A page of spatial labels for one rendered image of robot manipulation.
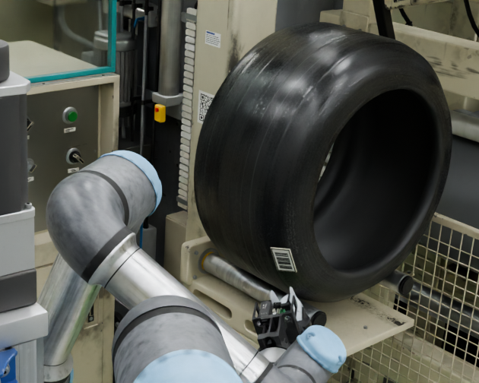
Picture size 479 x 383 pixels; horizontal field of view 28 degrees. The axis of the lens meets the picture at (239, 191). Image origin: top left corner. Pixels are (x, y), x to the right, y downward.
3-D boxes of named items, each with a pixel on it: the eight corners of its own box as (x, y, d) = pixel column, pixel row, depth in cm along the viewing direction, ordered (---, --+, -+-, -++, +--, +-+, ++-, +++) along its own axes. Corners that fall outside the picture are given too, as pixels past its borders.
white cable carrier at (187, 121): (177, 205, 229) (186, 7, 212) (193, 200, 232) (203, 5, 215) (188, 211, 226) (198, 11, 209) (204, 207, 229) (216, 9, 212)
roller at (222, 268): (216, 250, 215) (212, 269, 216) (201, 251, 212) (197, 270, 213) (330, 311, 191) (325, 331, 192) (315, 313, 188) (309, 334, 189)
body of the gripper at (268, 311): (296, 292, 164) (290, 335, 153) (309, 331, 168) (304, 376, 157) (254, 299, 166) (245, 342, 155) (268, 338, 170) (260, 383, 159)
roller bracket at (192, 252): (179, 282, 214) (180, 242, 210) (302, 242, 239) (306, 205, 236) (188, 287, 211) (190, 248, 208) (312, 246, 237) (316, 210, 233)
